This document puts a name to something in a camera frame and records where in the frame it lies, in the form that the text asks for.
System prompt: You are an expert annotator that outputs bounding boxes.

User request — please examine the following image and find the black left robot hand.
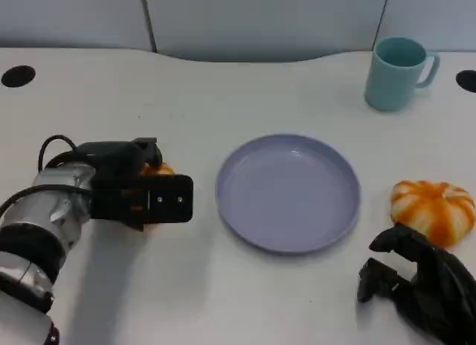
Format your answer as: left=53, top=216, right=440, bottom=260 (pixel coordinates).
left=75, top=137, right=164, bottom=179

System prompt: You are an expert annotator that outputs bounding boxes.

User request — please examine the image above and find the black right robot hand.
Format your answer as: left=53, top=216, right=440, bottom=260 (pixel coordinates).
left=356, top=224, right=476, bottom=345

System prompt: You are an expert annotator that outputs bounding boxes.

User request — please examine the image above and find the grey partition panel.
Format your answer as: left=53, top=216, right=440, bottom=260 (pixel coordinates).
left=371, top=0, right=476, bottom=54
left=143, top=0, right=392, bottom=63
left=0, top=0, right=155, bottom=52

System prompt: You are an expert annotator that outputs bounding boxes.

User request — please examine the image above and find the lilac plate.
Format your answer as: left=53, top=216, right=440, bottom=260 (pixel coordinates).
left=215, top=133, right=361, bottom=255

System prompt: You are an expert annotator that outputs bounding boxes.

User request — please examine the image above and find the pale green mug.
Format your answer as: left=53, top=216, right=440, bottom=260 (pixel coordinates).
left=364, top=36, right=441, bottom=113

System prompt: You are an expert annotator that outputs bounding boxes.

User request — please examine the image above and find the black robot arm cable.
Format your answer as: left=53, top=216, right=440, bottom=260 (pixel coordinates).
left=38, top=135, right=80, bottom=172
left=0, top=185, right=89, bottom=216

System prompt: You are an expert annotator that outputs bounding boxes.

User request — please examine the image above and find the black table cable grommet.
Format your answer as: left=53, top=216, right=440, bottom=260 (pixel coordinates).
left=1, top=65, right=37, bottom=88
left=455, top=70, right=476, bottom=93

